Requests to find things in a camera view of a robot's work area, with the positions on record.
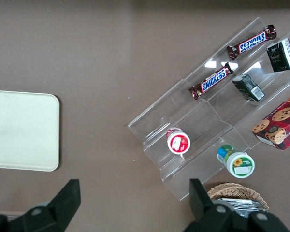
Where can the light wicker basket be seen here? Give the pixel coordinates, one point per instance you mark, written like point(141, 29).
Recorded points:
point(234, 191)

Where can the red tartan cookie box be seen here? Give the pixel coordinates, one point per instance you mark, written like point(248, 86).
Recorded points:
point(280, 123)

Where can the Snickers chocolate bar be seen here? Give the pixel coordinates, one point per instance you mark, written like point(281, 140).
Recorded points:
point(213, 81)
point(252, 41)

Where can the green-lid yogurt cup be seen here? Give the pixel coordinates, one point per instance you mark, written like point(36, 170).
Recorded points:
point(238, 164)

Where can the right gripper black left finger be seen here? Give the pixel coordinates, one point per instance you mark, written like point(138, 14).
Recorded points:
point(62, 205)

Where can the clear acrylic stepped display stand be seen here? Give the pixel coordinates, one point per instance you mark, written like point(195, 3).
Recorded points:
point(207, 125)

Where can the red-lid yogurt cup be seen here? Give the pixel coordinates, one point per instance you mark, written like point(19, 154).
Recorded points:
point(178, 143)

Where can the silver foil pack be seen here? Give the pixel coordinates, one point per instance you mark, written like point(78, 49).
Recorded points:
point(241, 205)

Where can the small dark green carton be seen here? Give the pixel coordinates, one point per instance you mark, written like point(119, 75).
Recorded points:
point(247, 87)
point(280, 56)

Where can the cream plastic tray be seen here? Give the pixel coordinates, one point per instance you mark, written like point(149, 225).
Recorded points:
point(21, 130)

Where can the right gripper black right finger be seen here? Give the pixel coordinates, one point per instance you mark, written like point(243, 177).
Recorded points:
point(203, 210)

